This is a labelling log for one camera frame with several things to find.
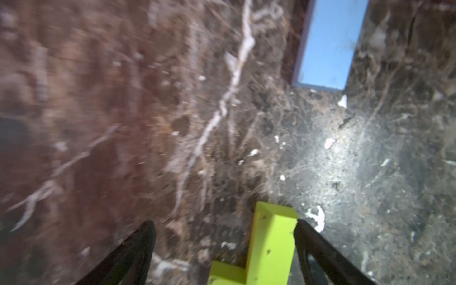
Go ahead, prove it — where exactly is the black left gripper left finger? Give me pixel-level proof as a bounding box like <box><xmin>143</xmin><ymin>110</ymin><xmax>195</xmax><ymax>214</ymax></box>
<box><xmin>76</xmin><ymin>220</ymin><xmax>157</xmax><ymax>285</ymax></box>

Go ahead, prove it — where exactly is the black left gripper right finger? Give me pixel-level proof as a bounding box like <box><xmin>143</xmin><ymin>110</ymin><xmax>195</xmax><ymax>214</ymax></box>
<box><xmin>293</xmin><ymin>220</ymin><xmax>375</xmax><ymax>285</ymax></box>

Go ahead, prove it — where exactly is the green block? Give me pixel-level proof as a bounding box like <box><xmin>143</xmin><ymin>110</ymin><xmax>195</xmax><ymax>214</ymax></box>
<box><xmin>246</xmin><ymin>201</ymin><xmax>298</xmax><ymax>285</ymax></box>
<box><xmin>207</xmin><ymin>261</ymin><xmax>247</xmax><ymax>285</ymax></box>

